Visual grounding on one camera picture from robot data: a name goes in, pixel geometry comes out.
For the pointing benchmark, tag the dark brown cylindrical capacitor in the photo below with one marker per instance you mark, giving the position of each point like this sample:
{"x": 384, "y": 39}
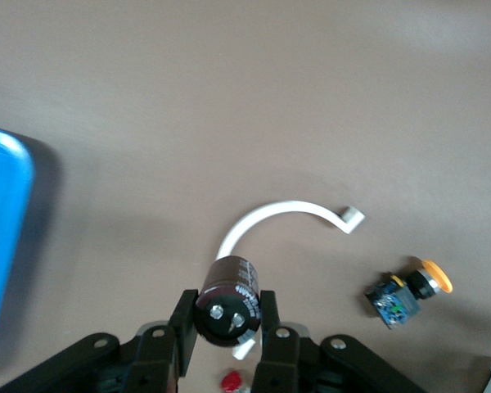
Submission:
{"x": 229, "y": 294}

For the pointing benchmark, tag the orange push button blue body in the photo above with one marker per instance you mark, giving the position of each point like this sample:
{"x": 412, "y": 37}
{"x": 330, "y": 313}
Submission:
{"x": 393, "y": 305}

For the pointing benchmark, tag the large white curved clamp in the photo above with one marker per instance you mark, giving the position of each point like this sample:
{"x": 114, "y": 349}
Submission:
{"x": 270, "y": 209}

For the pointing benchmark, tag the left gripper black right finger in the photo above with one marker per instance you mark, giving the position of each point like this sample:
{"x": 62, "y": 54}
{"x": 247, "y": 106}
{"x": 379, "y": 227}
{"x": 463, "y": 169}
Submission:
{"x": 278, "y": 360}

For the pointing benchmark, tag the blue plastic tray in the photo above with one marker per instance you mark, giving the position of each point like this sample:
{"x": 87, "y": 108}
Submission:
{"x": 4, "y": 225}

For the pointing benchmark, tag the red indicator light orange body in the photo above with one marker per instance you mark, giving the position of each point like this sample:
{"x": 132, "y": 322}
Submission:
{"x": 232, "y": 380}

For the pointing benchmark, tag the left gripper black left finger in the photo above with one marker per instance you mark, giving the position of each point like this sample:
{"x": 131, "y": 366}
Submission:
{"x": 159, "y": 360}

